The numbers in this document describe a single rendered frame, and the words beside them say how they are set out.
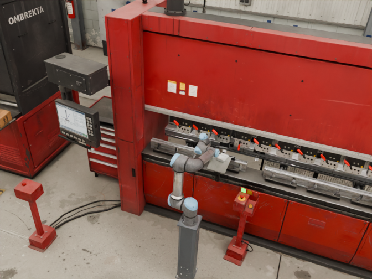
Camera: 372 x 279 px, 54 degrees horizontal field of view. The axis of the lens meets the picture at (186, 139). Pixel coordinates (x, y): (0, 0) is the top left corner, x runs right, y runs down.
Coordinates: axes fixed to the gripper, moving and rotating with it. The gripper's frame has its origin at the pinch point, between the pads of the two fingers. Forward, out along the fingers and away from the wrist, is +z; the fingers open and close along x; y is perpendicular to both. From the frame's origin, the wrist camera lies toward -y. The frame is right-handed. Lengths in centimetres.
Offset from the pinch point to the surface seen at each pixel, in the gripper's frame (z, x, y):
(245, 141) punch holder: -7.3, 33.2, 9.5
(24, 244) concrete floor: 9, -223, -19
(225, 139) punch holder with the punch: -9.4, 17.2, -2.5
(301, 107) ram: -37, 85, 29
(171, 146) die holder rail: -1.4, -34.6, -35.4
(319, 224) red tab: 70, 60, 81
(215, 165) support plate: 2.1, -3.2, 11.1
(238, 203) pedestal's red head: 24, -1, 47
